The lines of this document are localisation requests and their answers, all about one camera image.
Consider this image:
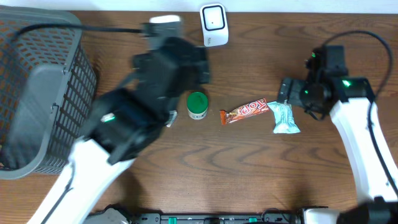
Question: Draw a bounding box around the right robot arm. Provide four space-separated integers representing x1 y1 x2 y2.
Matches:
277 45 397 223

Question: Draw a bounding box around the grey plastic mesh basket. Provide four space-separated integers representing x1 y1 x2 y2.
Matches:
1 6 97 179

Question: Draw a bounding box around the small orange snack box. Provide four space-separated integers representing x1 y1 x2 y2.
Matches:
165 110 178 128

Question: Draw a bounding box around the green lid jar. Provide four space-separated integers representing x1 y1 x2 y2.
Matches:
187 91 208 120

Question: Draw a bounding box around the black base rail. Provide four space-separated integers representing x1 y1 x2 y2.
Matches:
83 205 303 224

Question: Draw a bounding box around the white teal wipes packet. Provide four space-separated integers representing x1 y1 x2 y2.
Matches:
267 101 300 134

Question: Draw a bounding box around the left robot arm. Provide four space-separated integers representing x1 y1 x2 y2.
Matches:
30 37 210 223

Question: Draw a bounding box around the red chocolate bar wrapper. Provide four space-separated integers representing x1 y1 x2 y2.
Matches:
220 98 270 125

